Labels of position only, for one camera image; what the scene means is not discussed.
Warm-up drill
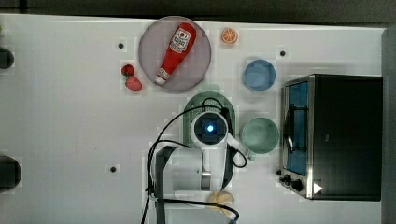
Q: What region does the grey round plate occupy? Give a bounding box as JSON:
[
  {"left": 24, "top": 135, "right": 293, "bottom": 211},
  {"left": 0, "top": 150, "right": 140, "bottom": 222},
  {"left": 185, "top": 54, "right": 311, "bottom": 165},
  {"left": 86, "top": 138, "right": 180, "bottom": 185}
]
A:
[{"left": 138, "top": 16, "right": 211, "bottom": 91}]

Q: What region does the whole red strawberry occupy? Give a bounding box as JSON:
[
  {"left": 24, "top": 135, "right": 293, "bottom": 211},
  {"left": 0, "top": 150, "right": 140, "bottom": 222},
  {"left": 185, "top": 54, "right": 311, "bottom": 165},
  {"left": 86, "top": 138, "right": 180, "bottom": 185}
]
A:
[{"left": 121, "top": 64, "right": 134, "bottom": 77}]

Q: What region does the orange slice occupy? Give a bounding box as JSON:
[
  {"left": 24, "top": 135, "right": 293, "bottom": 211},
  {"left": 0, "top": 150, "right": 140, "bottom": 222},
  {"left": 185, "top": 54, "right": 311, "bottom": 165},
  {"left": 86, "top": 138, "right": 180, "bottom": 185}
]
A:
[{"left": 221, "top": 28, "right": 238, "bottom": 44}]

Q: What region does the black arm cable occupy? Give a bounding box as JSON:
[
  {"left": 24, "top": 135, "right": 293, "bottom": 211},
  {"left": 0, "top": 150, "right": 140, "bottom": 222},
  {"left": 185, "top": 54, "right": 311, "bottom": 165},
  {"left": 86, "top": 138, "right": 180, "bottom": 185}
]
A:
[{"left": 139, "top": 96, "right": 248, "bottom": 224}]

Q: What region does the green strainer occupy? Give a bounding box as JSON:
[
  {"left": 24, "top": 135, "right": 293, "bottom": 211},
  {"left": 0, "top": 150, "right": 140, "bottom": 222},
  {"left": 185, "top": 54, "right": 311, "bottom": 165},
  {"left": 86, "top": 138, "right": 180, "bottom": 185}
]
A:
[{"left": 182, "top": 84, "right": 236, "bottom": 147}]

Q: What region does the peeled banana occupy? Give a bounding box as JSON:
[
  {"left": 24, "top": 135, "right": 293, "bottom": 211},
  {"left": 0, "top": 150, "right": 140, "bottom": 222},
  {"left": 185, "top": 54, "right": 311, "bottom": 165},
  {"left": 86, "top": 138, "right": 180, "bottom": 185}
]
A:
[{"left": 207, "top": 191, "right": 234, "bottom": 217}]

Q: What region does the black toaster oven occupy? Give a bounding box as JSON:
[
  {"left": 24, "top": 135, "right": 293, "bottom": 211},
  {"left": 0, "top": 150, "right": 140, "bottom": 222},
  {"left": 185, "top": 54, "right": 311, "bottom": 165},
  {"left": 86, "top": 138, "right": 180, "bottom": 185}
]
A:
[{"left": 276, "top": 74, "right": 383, "bottom": 202}]

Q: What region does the blue bowl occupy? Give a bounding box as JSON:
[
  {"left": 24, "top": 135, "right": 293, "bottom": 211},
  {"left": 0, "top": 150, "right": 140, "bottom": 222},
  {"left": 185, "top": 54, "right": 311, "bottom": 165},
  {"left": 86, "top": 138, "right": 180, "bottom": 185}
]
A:
[{"left": 243, "top": 60, "right": 276, "bottom": 91}]

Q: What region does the halved red strawberry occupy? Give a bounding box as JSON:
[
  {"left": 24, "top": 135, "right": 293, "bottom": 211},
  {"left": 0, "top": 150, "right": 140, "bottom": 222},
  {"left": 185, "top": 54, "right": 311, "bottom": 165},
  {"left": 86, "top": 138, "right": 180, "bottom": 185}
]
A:
[{"left": 125, "top": 77, "right": 143, "bottom": 91}]

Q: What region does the green mug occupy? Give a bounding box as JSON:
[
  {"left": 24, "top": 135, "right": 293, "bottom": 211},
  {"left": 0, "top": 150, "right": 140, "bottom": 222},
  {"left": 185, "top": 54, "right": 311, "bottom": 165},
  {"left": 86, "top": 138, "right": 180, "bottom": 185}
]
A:
[{"left": 240, "top": 117, "right": 279, "bottom": 161}]

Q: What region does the black cylinder post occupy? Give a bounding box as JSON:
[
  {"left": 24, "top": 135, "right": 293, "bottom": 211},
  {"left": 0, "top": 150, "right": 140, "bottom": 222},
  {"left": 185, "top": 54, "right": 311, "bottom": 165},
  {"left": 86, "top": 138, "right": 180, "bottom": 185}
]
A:
[
  {"left": 0, "top": 48, "right": 14, "bottom": 69},
  {"left": 0, "top": 156, "right": 21, "bottom": 193}
]

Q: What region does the red ketchup bottle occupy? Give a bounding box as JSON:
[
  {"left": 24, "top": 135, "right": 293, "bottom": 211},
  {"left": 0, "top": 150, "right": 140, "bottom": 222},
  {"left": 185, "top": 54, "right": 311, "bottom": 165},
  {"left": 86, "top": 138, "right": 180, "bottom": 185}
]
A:
[{"left": 155, "top": 22, "right": 197, "bottom": 85}]

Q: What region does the black cylinder post lower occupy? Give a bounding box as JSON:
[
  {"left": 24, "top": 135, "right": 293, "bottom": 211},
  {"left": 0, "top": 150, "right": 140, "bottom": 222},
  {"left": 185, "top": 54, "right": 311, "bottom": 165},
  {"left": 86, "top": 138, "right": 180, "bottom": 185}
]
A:
[{"left": 0, "top": 156, "right": 21, "bottom": 193}]

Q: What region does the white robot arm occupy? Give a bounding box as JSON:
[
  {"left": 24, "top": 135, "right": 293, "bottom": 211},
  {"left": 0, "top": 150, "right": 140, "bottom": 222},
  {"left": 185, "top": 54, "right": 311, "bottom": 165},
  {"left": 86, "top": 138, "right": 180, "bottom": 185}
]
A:
[{"left": 147, "top": 108, "right": 239, "bottom": 224}]

